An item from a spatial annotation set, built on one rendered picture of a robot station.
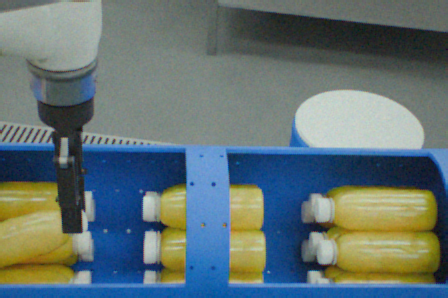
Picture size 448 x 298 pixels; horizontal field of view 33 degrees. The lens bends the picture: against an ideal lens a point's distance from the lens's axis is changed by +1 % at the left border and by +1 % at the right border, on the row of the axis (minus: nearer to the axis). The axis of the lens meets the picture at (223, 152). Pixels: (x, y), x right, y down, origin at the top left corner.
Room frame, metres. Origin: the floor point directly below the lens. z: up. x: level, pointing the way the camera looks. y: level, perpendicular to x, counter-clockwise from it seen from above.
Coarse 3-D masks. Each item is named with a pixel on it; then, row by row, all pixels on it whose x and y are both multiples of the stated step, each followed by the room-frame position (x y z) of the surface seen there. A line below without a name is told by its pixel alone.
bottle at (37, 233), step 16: (0, 224) 0.84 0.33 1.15; (16, 224) 0.83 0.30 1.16; (32, 224) 0.82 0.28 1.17; (48, 224) 0.82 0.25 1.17; (0, 240) 0.81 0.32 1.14; (16, 240) 0.81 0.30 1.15; (32, 240) 0.80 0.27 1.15; (48, 240) 0.81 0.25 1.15; (64, 240) 0.82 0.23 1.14; (0, 256) 0.80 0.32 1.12; (16, 256) 0.80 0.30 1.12; (32, 256) 0.80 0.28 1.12
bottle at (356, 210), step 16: (352, 192) 0.95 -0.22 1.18; (368, 192) 0.95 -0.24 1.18; (384, 192) 0.95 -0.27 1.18; (400, 192) 0.95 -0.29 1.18; (416, 192) 0.96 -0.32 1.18; (336, 208) 0.92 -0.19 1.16; (352, 208) 0.92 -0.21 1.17; (368, 208) 0.92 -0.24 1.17; (384, 208) 0.92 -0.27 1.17; (400, 208) 0.92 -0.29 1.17; (416, 208) 0.93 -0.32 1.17; (432, 208) 0.93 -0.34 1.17; (336, 224) 0.92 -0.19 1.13; (352, 224) 0.91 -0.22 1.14; (368, 224) 0.91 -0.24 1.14; (384, 224) 0.91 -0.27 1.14; (400, 224) 0.91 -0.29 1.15; (416, 224) 0.92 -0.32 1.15; (432, 224) 0.92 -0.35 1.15
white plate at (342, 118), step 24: (336, 96) 1.45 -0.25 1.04; (360, 96) 1.46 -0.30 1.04; (312, 120) 1.35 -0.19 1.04; (336, 120) 1.35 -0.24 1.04; (360, 120) 1.36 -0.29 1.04; (384, 120) 1.37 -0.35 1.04; (408, 120) 1.38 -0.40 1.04; (312, 144) 1.26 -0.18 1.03; (336, 144) 1.27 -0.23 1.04; (360, 144) 1.27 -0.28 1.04; (384, 144) 1.28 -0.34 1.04; (408, 144) 1.29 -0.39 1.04
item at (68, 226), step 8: (80, 200) 0.82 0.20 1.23; (64, 208) 0.81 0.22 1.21; (80, 208) 0.81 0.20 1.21; (64, 216) 0.81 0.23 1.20; (80, 216) 0.81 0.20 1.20; (64, 224) 0.81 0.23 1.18; (72, 224) 0.81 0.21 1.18; (80, 224) 0.81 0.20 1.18; (64, 232) 0.81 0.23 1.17; (72, 232) 0.81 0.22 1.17; (80, 232) 0.81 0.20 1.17
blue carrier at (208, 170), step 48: (0, 144) 0.94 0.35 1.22; (48, 144) 0.96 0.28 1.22; (96, 144) 0.97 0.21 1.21; (96, 192) 1.03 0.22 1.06; (144, 192) 1.04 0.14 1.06; (192, 192) 0.86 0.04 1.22; (288, 192) 1.07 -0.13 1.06; (432, 192) 1.07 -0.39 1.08; (96, 240) 0.98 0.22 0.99; (192, 240) 0.80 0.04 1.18; (288, 240) 1.02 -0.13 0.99; (0, 288) 0.74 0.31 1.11; (48, 288) 0.75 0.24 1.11; (96, 288) 0.76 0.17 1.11; (144, 288) 0.77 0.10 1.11; (192, 288) 0.77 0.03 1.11; (240, 288) 0.78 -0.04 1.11; (288, 288) 0.79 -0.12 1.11; (336, 288) 0.80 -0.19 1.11; (384, 288) 0.81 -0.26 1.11; (432, 288) 0.81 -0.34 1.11
